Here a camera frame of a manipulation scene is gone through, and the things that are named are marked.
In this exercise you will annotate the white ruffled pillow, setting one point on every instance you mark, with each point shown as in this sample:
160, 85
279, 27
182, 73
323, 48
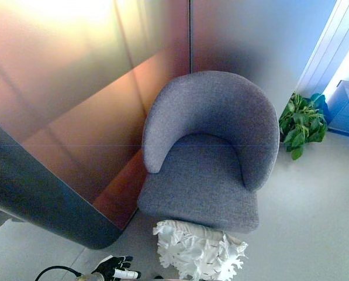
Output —
197, 251

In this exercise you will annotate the grey fabric tub armchair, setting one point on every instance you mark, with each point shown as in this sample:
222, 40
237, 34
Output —
203, 164

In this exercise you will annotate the green leafy potted plant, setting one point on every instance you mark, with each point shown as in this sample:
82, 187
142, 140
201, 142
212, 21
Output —
304, 124

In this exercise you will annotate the dark grey rounded table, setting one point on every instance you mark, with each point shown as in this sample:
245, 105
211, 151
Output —
45, 187

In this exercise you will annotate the light blue cabinet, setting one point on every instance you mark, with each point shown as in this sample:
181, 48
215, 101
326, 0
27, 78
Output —
346, 108

